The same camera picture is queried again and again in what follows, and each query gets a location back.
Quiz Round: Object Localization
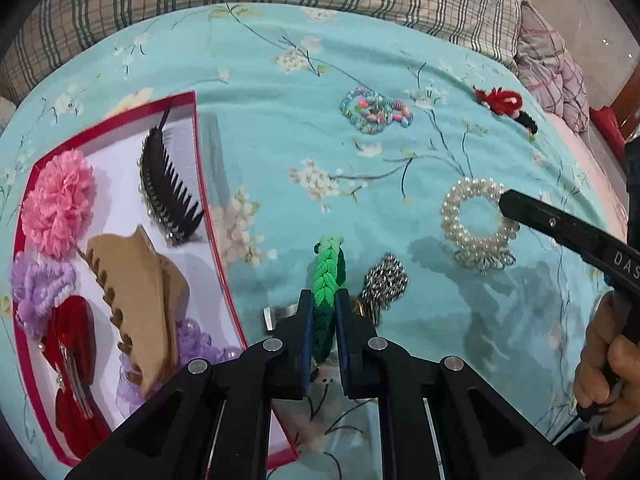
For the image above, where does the pale pink bed sheet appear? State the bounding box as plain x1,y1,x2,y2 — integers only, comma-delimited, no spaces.
542,110,628,246

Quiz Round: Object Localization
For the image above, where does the person's right hand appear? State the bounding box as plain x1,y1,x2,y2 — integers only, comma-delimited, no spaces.
572,292,640,432

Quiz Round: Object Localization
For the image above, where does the green braided bracelet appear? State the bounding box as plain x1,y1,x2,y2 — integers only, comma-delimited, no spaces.
311,235,347,367

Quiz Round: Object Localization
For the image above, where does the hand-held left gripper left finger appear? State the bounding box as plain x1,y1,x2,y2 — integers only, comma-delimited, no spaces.
65,289,315,480

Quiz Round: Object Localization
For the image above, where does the tan claw hair clip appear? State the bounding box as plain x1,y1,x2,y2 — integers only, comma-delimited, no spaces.
86,225,191,401

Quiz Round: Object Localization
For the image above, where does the pink flower scrunchie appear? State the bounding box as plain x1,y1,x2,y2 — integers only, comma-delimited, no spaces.
21,149,97,261

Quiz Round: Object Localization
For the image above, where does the small lilac scrunchie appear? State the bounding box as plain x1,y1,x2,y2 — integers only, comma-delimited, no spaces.
10,252,78,341

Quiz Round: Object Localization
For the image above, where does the red fabric object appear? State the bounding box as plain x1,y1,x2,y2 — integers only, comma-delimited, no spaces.
590,107,626,153

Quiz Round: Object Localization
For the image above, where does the black comb with pearls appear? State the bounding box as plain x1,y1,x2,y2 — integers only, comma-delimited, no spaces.
137,105,206,247

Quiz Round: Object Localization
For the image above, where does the colourful bead bracelet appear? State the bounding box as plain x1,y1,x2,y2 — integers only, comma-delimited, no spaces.
340,87,388,135

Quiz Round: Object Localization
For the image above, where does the teal floral bed sheet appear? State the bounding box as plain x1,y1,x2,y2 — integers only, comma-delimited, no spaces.
0,2,631,480

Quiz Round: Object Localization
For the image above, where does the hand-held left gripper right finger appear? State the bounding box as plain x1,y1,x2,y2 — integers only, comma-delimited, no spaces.
336,289,587,480

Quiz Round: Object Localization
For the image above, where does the red shallow box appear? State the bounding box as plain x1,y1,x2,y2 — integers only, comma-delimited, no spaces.
12,91,301,471

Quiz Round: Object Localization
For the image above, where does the purple bead scrunchie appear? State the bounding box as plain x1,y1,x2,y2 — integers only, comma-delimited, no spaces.
116,317,246,416

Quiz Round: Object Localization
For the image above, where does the person's right forearm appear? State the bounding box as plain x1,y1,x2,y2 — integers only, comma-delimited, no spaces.
582,417,640,480

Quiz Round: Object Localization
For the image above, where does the red bow hair clip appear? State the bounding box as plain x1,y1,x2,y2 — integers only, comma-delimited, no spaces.
39,295,113,461

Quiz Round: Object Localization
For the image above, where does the red and black plush clip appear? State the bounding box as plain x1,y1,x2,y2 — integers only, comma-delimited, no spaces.
474,85,539,136

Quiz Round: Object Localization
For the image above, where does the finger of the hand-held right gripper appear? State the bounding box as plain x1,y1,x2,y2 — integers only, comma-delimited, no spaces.
499,189,640,296

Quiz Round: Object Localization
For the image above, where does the silver chain bracelet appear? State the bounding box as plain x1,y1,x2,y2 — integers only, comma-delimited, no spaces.
357,252,410,325

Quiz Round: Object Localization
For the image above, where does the pink plaid quilt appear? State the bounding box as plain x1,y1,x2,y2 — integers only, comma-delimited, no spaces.
515,0,591,133

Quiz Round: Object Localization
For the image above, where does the multicolour bead bracelet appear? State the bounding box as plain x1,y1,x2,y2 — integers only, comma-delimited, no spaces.
372,97,415,128

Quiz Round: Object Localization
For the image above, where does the white pearl bracelet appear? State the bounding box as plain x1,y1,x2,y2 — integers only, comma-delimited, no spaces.
440,176,521,275

